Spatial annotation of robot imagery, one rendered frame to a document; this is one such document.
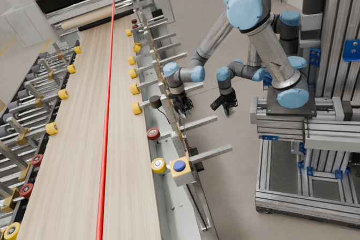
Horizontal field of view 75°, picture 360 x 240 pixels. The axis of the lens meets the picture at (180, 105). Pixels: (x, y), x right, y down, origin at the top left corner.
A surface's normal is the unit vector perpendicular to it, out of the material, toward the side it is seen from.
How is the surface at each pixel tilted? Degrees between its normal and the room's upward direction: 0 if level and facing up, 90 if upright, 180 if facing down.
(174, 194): 0
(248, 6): 83
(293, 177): 0
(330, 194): 0
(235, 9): 83
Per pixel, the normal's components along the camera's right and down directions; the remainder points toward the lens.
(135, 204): -0.25, -0.73
